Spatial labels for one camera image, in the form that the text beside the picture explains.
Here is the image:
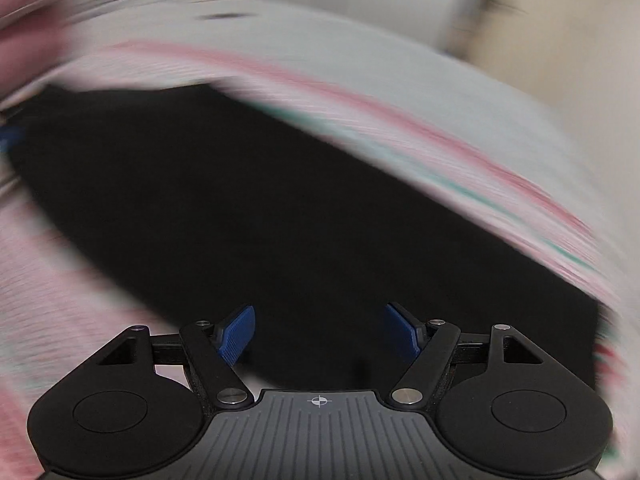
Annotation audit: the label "pink pillow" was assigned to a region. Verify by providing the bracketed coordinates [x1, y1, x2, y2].
[1, 0, 76, 98]

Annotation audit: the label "small black clip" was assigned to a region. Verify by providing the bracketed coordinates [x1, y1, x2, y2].
[198, 12, 250, 21]

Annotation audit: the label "patterned knit blanket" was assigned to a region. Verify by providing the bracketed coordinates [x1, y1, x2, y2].
[1, 40, 639, 479]

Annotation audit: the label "black pants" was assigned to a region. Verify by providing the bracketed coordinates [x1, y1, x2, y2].
[9, 84, 599, 391]

